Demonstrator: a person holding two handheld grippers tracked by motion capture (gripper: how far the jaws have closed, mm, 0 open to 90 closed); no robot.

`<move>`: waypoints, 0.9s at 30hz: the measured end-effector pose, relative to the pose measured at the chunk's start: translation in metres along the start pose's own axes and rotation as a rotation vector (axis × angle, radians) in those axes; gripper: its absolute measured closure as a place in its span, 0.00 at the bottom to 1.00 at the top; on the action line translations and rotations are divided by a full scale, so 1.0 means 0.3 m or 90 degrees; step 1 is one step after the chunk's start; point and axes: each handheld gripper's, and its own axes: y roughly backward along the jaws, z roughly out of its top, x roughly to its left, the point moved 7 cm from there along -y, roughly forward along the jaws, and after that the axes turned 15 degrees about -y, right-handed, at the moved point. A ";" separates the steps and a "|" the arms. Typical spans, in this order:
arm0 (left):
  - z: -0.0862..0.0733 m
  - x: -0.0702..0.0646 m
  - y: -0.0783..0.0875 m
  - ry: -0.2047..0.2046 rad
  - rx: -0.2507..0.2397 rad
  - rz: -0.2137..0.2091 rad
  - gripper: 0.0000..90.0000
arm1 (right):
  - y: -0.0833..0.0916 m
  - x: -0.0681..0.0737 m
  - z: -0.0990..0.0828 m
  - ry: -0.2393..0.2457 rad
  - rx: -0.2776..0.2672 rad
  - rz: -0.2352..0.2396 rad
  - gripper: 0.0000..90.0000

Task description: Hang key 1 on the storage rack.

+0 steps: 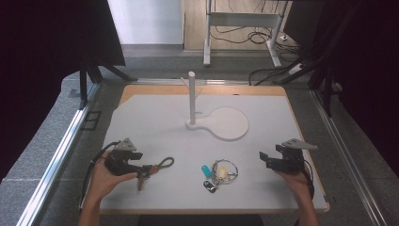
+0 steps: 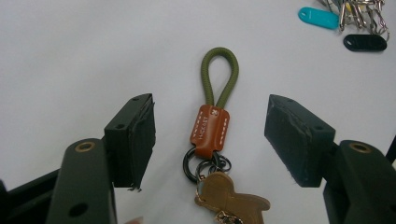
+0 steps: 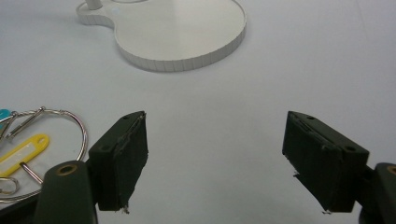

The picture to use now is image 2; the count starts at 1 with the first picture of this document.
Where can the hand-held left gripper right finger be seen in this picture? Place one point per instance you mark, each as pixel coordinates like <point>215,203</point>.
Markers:
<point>295,140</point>

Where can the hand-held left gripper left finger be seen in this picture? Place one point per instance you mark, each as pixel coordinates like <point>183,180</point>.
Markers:
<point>130,143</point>

